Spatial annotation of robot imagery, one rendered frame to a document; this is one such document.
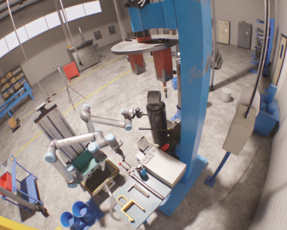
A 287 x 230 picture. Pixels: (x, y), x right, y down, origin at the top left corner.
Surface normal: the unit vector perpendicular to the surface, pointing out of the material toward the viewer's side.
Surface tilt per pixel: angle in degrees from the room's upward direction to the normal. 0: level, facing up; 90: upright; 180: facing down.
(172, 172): 0
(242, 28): 90
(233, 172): 0
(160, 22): 90
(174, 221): 0
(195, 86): 90
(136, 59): 90
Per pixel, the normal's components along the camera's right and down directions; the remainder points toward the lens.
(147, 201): -0.18, -0.73
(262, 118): -0.66, 0.58
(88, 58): 0.67, 0.40
